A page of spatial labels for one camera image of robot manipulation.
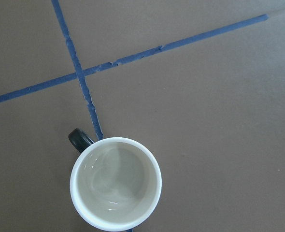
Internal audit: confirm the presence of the white smiley face mug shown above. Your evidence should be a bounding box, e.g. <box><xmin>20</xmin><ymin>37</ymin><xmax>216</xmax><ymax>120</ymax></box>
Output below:
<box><xmin>68</xmin><ymin>129</ymin><xmax>162</xmax><ymax>232</ymax></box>

